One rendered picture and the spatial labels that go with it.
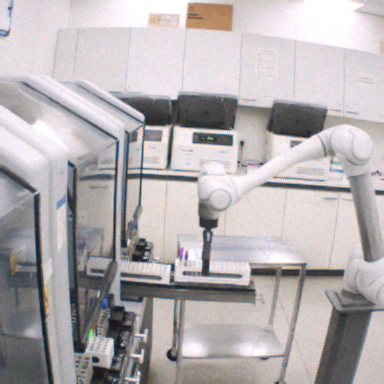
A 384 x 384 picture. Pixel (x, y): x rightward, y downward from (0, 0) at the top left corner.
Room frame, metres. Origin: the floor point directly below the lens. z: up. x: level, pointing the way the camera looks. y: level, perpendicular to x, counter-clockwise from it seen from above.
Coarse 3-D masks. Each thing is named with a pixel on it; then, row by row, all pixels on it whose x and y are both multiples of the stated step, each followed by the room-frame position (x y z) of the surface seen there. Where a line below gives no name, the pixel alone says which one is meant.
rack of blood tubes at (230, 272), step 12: (192, 264) 1.89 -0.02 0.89; (216, 264) 1.92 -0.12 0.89; (228, 264) 1.91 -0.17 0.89; (240, 264) 1.93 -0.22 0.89; (180, 276) 1.84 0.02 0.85; (192, 276) 1.85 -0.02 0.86; (204, 276) 1.85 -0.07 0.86; (216, 276) 1.92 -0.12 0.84; (228, 276) 1.92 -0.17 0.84; (240, 276) 1.93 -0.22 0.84
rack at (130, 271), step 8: (128, 264) 1.91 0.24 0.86; (136, 264) 1.92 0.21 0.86; (144, 264) 1.93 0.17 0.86; (152, 264) 1.94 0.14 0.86; (120, 272) 1.90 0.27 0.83; (128, 272) 1.84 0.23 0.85; (136, 272) 1.84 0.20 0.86; (144, 272) 1.84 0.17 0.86; (152, 272) 1.84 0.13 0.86; (160, 272) 1.85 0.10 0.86; (168, 272) 1.85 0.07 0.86; (128, 280) 1.84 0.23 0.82; (136, 280) 1.84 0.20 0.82; (144, 280) 1.84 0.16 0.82; (152, 280) 1.84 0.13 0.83; (160, 280) 1.91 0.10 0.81; (168, 280) 1.85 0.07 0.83
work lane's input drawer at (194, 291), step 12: (132, 288) 1.83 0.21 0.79; (144, 288) 1.83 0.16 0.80; (156, 288) 1.83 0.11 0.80; (168, 288) 1.83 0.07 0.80; (180, 288) 1.84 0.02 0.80; (192, 288) 1.84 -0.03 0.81; (204, 288) 1.84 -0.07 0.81; (216, 288) 1.84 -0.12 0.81; (228, 288) 1.84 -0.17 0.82; (240, 288) 1.84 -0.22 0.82; (252, 288) 1.85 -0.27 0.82; (192, 300) 1.83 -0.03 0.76; (204, 300) 1.83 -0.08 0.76; (216, 300) 1.83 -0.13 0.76; (228, 300) 1.83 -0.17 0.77; (240, 300) 1.83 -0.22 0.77; (252, 300) 1.83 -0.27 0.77; (264, 300) 1.87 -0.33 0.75
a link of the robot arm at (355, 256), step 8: (360, 248) 1.96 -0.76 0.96; (352, 256) 1.97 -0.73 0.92; (360, 256) 1.94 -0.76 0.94; (352, 264) 1.95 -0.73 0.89; (344, 272) 2.01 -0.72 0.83; (352, 272) 1.93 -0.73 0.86; (344, 280) 2.00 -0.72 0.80; (352, 280) 1.92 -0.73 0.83; (344, 288) 1.99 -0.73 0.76; (352, 288) 1.94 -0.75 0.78
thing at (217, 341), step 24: (192, 240) 2.47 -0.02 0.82; (216, 240) 2.50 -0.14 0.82; (240, 240) 2.53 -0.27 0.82; (264, 240) 2.55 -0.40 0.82; (288, 240) 2.57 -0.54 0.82; (264, 264) 2.17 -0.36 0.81; (288, 264) 2.18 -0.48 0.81; (192, 336) 2.40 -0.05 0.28; (216, 336) 2.42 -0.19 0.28; (240, 336) 2.43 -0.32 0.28; (264, 336) 2.43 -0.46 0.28; (288, 336) 2.21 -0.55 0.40
